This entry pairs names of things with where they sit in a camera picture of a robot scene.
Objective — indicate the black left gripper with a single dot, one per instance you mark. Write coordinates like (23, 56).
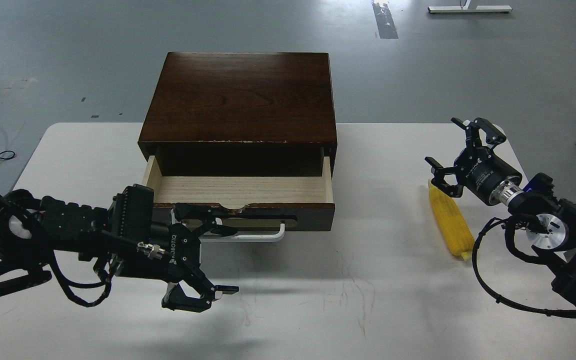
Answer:
(188, 289)

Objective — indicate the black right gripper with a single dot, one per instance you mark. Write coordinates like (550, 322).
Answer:
(488, 172)

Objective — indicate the yellow corn cob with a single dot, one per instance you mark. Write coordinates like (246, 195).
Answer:
(456, 233)

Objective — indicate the wooden drawer with white handle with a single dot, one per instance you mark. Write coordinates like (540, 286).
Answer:
(263, 209)

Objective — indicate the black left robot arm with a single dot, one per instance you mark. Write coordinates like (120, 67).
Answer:
(84, 247)

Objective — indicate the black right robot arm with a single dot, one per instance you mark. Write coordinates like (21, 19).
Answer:
(540, 228)

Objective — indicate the dark wooden drawer cabinet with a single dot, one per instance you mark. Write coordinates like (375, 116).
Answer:
(242, 114)

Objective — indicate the white table leg base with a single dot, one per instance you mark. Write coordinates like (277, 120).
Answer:
(469, 7)

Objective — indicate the black tape strip on floor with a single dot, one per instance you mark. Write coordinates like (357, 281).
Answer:
(386, 28)

